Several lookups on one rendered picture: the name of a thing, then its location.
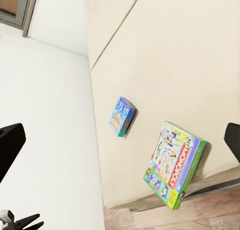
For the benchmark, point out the bed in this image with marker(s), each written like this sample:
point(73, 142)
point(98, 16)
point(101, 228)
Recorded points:
point(173, 60)

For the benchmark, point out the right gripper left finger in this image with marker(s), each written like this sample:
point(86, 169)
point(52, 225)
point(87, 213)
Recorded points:
point(12, 139)

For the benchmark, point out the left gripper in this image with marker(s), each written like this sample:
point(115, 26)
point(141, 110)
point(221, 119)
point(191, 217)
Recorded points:
point(22, 223)

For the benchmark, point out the board game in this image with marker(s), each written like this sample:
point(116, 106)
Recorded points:
point(121, 116)
point(171, 167)

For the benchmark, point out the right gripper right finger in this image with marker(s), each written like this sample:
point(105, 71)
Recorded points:
point(232, 139)

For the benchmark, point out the fixed window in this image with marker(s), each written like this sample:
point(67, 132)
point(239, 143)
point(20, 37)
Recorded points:
point(16, 13)

